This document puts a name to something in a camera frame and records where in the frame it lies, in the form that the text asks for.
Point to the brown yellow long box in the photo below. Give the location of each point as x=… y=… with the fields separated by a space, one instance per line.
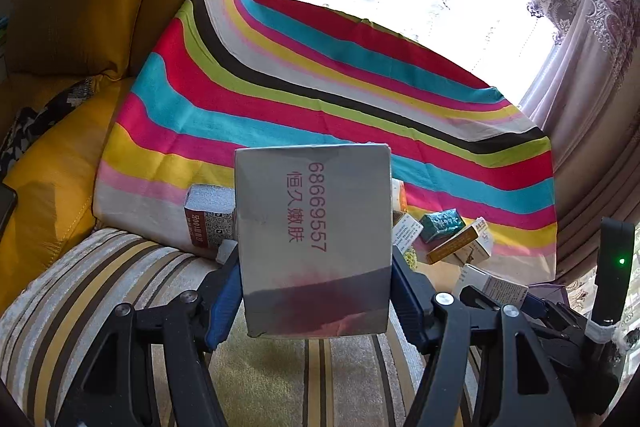
x=452 y=246

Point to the pink drape curtain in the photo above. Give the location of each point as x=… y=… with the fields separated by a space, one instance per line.
x=586 y=99

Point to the glittery silver red box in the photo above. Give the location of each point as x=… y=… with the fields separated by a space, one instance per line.
x=210 y=213

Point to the black tracker with green light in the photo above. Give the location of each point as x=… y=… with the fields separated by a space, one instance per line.
x=613 y=271

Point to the rainbow striped cloth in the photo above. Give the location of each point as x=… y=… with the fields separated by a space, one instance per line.
x=232 y=74

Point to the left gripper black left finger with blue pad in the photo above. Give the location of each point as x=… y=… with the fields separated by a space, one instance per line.
x=114 y=385

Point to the white grey carton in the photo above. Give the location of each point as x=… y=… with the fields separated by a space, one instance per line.
x=498 y=289

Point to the white blue medicine box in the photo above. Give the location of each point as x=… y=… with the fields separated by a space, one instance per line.
x=405 y=232

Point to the orange white small box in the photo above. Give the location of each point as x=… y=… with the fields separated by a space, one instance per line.
x=399 y=197

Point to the black phone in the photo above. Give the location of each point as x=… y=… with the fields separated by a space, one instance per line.
x=8 y=202

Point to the large silver grey box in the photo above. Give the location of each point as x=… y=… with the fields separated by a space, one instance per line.
x=314 y=226

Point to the dark green small box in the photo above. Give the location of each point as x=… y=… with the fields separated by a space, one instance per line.
x=439 y=226

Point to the yellow leather sofa cushion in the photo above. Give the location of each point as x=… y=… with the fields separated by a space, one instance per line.
x=52 y=45

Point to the black white patterned pillow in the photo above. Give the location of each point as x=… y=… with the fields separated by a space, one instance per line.
x=29 y=124

